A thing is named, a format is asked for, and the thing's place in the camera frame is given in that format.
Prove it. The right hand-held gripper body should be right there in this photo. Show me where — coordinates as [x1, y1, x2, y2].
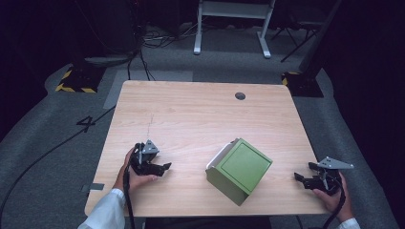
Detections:
[304, 156, 355, 196]

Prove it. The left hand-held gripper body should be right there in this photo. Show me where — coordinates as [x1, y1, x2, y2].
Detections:
[129, 138, 160, 177]

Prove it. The person's left hand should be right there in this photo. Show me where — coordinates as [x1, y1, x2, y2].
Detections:
[113, 147, 159, 193]

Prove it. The person's right hand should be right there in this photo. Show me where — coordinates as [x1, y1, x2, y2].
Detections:
[312, 172, 355, 223]

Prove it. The grey tape strip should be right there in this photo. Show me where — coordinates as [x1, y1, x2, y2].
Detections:
[80, 182, 106, 193]

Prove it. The green box with white rim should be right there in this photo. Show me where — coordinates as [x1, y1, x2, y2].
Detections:
[204, 136, 274, 207]

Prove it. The black tape floor mark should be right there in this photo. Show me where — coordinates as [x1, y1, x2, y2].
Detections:
[75, 114, 96, 134]

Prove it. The black yellow striped stand base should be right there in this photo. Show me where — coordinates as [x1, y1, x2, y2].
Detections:
[281, 71, 325, 98]
[54, 64, 107, 94]

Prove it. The black folding stand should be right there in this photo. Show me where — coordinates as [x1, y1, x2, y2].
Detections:
[270, 12, 321, 64]

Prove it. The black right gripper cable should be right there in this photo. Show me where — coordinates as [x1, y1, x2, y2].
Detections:
[320, 176, 348, 229]

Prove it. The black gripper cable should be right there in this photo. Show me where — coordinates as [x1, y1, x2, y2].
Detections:
[320, 176, 348, 229]
[122, 142, 142, 229]

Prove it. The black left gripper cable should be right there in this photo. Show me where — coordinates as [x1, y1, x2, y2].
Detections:
[122, 142, 142, 229]

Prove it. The long black floor cable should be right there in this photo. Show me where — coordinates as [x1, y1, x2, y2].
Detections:
[0, 105, 117, 225]

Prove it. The dark slanted stand post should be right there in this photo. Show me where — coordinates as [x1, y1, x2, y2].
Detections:
[298, 0, 344, 82]

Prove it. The bundle of floor cables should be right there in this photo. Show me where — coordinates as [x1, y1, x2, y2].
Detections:
[139, 22, 200, 51]

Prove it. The white metal desk frame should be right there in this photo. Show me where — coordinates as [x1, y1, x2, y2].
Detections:
[193, 0, 277, 60]

